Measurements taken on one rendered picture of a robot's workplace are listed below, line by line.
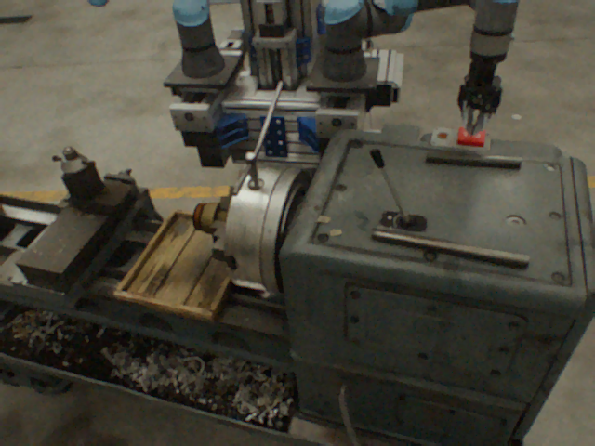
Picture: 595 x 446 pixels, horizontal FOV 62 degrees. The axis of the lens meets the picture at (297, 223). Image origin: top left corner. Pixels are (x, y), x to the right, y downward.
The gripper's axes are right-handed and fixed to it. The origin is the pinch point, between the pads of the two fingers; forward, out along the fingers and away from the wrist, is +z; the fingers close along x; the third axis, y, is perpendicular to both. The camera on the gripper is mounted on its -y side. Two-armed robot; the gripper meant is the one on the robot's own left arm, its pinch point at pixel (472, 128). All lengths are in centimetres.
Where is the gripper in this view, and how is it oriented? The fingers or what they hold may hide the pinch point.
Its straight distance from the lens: 124.6
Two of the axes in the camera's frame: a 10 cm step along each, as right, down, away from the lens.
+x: 9.5, 1.5, -2.7
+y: -3.0, 6.8, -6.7
